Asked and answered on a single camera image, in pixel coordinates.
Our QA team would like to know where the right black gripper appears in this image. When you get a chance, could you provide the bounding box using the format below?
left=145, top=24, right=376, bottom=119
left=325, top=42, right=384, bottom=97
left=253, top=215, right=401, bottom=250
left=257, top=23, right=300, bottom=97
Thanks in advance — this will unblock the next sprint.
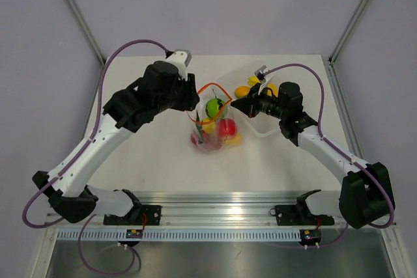
left=233, top=83, right=287, bottom=120

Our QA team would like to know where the green apple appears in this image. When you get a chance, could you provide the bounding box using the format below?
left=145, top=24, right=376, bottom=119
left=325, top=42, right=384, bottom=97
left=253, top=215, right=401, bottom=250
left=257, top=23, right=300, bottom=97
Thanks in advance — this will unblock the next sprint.
left=205, top=98, right=227, bottom=119

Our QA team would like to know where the red apple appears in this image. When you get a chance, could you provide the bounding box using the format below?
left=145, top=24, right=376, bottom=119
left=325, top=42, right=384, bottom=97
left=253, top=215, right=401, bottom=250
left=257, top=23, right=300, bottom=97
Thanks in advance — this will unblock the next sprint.
left=218, top=118, right=237, bottom=138

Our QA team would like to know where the red pomegranate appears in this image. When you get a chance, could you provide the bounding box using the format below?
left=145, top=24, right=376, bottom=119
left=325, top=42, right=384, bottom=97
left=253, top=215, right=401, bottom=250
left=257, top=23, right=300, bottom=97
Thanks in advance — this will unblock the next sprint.
left=190, top=132, right=203, bottom=146

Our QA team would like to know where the clear orange-zip bag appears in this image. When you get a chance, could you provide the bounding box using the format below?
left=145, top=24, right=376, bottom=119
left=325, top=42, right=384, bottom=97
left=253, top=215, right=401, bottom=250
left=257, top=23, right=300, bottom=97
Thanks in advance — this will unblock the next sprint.
left=187, top=83, right=242, bottom=152

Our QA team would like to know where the yellow bell pepper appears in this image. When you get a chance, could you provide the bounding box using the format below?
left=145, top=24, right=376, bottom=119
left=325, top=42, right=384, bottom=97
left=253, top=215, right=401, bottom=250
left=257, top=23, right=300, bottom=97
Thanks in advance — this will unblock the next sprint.
left=223, top=132, right=242, bottom=146

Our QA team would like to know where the green spring onion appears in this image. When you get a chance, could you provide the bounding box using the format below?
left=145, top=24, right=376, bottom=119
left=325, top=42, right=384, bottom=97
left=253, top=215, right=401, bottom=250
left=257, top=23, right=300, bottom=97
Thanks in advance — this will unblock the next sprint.
left=195, top=113, right=209, bottom=145

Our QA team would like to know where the yellow lemon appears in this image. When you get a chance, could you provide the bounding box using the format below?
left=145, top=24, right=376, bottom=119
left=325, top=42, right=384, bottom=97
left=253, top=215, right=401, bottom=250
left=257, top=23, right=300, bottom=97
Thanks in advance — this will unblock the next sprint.
left=202, top=118, right=216, bottom=134

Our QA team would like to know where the purple grape bunch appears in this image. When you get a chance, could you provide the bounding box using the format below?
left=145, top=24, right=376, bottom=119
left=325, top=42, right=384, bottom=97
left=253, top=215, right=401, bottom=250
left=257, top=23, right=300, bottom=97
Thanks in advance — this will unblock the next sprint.
left=202, top=137, right=223, bottom=151

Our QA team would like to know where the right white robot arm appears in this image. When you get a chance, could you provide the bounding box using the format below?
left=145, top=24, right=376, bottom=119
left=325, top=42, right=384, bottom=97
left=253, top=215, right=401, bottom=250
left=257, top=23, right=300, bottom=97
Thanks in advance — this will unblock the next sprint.
left=231, top=82, right=395, bottom=229

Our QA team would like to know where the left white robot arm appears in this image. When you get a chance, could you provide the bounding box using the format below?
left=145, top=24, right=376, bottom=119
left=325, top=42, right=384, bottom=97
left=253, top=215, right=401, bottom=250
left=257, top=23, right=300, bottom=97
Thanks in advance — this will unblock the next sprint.
left=33, top=57, right=199, bottom=225

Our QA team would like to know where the green orange mango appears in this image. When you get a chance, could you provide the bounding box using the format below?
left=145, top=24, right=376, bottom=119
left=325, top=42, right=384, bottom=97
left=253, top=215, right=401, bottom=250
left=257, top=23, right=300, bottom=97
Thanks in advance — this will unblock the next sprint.
left=234, top=86, right=250, bottom=99

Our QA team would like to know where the yellow banana bunch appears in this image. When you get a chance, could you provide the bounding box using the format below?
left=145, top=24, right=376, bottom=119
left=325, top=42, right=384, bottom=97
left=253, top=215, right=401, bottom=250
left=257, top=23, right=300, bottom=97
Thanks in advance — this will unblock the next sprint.
left=246, top=76, right=278, bottom=98

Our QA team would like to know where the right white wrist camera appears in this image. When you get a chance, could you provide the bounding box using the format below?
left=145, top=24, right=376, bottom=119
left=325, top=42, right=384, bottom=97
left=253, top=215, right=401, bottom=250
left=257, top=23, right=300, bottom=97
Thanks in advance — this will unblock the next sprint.
left=254, top=65, right=272, bottom=95

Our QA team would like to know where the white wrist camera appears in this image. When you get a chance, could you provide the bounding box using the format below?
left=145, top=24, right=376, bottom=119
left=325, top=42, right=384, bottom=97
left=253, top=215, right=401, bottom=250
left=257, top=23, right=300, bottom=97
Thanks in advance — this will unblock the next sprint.
left=254, top=65, right=272, bottom=95
left=165, top=49, right=192, bottom=77

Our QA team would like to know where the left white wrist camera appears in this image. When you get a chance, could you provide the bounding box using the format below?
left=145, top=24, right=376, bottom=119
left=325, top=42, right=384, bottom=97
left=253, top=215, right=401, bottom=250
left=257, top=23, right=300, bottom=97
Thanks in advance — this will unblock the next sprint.
left=165, top=49, right=192, bottom=77

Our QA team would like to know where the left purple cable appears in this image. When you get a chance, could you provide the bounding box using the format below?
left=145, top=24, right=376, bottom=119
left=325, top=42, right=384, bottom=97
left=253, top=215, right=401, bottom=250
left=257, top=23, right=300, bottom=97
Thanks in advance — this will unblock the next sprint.
left=22, top=39, right=170, bottom=229

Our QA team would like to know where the aluminium mounting rail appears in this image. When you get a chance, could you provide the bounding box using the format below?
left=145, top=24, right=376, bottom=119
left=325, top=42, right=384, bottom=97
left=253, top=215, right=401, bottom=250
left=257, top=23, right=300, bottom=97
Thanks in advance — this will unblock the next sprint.
left=44, top=191, right=397, bottom=229

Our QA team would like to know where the left aluminium frame post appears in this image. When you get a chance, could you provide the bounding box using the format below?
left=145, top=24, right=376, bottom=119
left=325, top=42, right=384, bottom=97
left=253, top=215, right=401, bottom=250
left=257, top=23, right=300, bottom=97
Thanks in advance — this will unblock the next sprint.
left=63, top=0, right=106, bottom=67

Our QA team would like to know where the aluminium frame post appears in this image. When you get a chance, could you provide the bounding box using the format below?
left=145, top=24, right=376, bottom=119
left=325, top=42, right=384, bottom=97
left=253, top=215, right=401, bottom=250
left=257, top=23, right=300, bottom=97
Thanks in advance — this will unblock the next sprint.
left=63, top=0, right=106, bottom=67
left=328, top=0, right=372, bottom=66

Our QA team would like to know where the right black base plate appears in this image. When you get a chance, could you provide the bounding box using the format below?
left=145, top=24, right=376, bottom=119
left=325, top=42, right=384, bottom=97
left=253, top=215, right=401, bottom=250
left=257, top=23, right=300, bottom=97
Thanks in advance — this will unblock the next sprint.
left=268, top=204, right=335, bottom=227

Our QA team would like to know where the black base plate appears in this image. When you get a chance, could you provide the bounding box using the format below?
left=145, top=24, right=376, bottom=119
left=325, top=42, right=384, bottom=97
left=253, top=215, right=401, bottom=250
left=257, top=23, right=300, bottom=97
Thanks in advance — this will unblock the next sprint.
left=268, top=204, right=335, bottom=227
left=103, top=204, right=162, bottom=226

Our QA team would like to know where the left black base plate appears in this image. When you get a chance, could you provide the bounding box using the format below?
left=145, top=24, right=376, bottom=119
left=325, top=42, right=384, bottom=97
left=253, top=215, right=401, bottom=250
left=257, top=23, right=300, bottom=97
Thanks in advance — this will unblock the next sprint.
left=103, top=204, right=162, bottom=226

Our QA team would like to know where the right aluminium frame post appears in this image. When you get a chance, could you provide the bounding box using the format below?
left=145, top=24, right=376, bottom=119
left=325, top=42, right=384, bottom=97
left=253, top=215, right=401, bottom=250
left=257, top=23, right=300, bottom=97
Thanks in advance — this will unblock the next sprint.
left=328, top=0, right=372, bottom=66

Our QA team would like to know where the white slotted cable duct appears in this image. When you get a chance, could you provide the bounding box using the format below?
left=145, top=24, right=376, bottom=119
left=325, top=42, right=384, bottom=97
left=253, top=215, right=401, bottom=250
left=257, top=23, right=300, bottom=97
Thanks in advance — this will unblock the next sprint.
left=57, top=228, right=301, bottom=242

